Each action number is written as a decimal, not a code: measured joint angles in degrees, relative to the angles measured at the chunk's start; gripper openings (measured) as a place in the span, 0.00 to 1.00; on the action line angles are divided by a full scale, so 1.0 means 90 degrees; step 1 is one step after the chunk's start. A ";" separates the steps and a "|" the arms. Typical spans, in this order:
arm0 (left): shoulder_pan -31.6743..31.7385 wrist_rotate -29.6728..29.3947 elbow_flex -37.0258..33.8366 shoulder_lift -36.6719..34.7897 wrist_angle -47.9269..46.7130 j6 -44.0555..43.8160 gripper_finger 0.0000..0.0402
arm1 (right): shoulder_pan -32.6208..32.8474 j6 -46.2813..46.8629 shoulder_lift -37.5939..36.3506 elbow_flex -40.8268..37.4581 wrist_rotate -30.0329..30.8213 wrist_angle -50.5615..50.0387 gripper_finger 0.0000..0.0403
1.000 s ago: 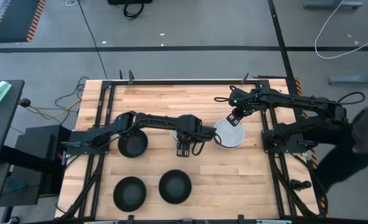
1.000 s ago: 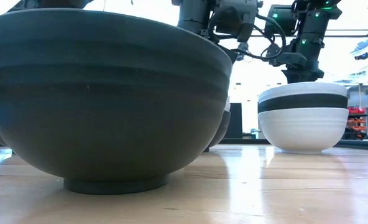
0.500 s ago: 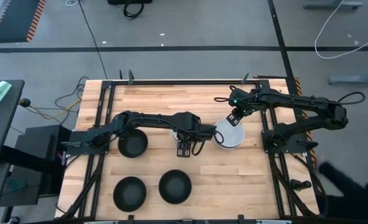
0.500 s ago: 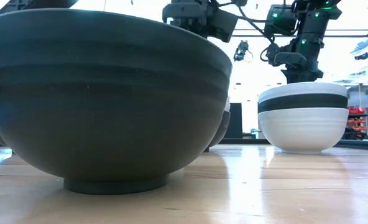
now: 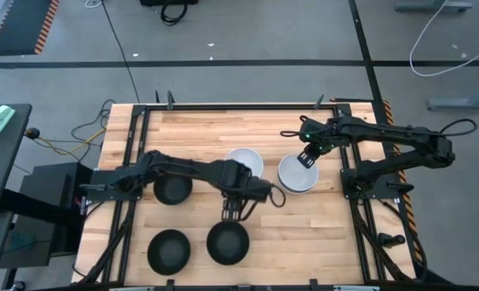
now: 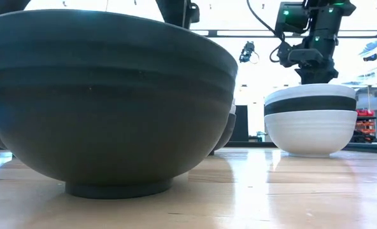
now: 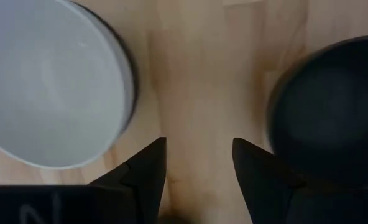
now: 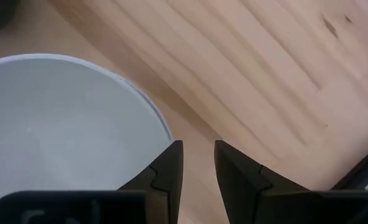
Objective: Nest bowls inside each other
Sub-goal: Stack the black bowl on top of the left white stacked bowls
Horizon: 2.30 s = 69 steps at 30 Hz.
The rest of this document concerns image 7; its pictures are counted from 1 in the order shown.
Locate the white bowl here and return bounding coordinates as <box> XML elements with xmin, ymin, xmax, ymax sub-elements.
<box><xmin>0</xmin><ymin>0</ymin><xmax>135</xmax><ymax>170</ymax></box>

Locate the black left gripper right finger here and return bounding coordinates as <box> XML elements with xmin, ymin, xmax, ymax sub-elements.
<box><xmin>232</xmin><ymin>137</ymin><xmax>368</xmax><ymax>224</ymax></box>

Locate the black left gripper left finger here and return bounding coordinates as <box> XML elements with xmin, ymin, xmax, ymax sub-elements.
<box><xmin>0</xmin><ymin>136</ymin><xmax>168</xmax><ymax>224</ymax></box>

